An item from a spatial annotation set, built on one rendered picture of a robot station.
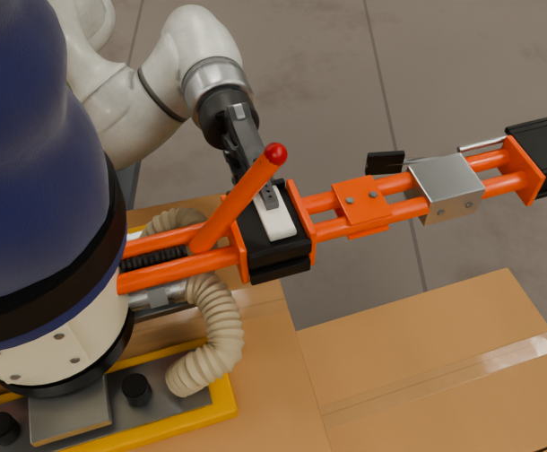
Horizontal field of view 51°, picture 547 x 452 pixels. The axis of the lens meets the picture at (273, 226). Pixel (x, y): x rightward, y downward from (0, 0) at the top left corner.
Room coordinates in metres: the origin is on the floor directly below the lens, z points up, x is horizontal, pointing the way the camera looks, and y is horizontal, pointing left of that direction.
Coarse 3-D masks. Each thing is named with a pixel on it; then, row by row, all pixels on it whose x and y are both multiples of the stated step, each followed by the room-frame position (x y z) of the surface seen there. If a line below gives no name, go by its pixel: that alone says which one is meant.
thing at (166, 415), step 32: (160, 352) 0.30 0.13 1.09; (128, 384) 0.25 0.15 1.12; (160, 384) 0.26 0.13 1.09; (224, 384) 0.26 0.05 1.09; (0, 416) 0.22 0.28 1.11; (128, 416) 0.22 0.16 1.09; (160, 416) 0.22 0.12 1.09; (192, 416) 0.23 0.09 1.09; (224, 416) 0.23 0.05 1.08; (0, 448) 0.19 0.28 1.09; (32, 448) 0.19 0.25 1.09; (64, 448) 0.19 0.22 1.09; (96, 448) 0.19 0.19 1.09; (128, 448) 0.19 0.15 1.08
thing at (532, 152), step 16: (544, 128) 0.53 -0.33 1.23; (512, 144) 0.50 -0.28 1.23; (528, 144) 0.50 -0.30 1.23; (544, 144) 0.50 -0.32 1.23; (512, 160) 0.49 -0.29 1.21; (528, 160) 0.47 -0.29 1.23; (544, 160) 0.47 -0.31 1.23; (528, 176) 0.46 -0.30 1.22; (544, 176) 0.45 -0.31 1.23; (528, 192) 0.45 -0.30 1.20; (544, 192) 0.46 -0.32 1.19
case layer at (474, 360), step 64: (384, 320) 0.64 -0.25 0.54; (448, 320) 0.64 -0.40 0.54; (512, 320) 0.64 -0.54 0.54; (320, 384) 0.49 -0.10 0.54; (384, 384) 0.49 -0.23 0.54; (448, 384) 0.49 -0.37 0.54; (512, 384) 0.49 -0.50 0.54; (384, 448) 0.36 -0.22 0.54; (448, 448) 0.36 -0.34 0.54; (512, 448) 0.36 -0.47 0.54
